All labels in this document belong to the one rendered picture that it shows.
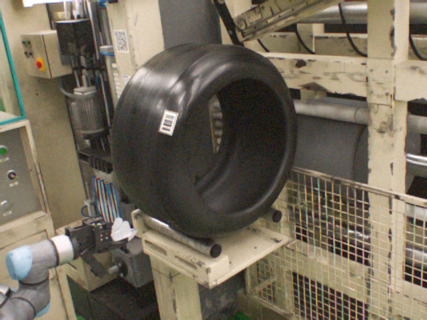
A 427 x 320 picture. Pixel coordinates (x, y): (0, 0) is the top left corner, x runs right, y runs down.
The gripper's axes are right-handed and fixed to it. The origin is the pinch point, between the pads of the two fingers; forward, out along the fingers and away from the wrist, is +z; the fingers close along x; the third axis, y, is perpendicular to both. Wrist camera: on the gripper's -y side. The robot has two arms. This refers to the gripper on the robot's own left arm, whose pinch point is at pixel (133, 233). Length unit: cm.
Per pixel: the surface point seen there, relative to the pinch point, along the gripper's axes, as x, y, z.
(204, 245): -8.1, -7.4, 19.9
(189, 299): 25, -49, 40
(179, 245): 5.8, -12.4, 20.8
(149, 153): -6.5, 24.8, 2.5
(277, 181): -12.7, 8.1, 47.5
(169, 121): -10.8, 33.5, 6.4
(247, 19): 13, 59, 59
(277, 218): -12, -6, 49
